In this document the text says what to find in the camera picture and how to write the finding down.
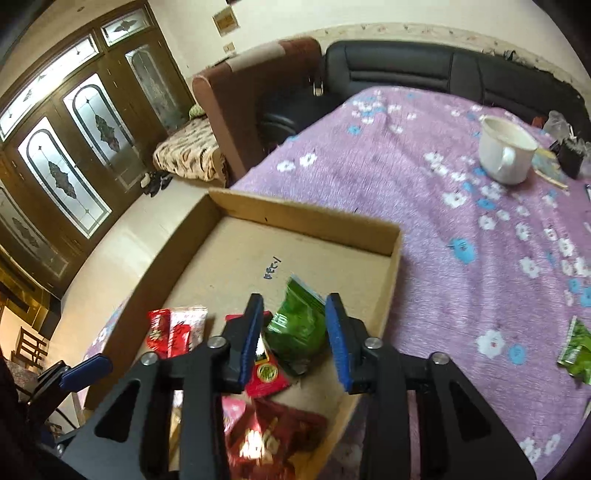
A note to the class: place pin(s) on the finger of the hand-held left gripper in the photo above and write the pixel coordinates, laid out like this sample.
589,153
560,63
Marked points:
87,369

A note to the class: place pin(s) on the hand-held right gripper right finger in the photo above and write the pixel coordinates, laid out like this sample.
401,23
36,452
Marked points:
337,346

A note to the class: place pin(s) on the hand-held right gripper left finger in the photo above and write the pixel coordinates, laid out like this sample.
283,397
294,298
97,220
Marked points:
251,344

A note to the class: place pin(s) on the green snack packet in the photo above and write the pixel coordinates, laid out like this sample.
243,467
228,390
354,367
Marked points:
295,327
577,353

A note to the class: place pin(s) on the red and white snack packet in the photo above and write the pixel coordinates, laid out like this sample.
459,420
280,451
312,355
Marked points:
171,330

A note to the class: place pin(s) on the dark red foil snack packet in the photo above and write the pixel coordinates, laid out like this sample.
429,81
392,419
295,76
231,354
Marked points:
286,429

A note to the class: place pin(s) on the cardboard box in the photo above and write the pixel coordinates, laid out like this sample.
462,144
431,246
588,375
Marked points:
231,249

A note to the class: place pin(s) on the wooden chair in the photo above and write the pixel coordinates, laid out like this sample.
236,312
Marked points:
27,346

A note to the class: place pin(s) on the dark shoe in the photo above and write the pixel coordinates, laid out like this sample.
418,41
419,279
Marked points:
164,181
147,187

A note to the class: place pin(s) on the patterned brown blanket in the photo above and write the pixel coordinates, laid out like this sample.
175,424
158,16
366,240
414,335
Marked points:
189,152

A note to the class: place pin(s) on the green pillow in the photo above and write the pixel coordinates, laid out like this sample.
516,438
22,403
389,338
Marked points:
196,110

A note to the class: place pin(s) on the white mug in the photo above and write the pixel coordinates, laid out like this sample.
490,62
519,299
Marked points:
496,152

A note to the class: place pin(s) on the brown armchair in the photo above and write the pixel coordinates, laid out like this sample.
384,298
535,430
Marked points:
240,92

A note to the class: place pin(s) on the wooden glass-panel door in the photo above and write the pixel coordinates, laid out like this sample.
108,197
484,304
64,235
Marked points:
124,115

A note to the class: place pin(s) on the green booklet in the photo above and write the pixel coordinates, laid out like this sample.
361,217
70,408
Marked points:
547,161

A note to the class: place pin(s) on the black leather sofa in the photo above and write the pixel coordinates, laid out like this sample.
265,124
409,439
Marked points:
415,64

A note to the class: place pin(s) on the small black box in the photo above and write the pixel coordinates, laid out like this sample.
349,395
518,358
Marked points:
570,159

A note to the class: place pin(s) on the olive cloth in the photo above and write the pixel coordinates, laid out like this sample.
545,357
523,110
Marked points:
508,54

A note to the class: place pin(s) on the yellow wall plaque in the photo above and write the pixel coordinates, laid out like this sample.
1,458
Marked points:
225,21

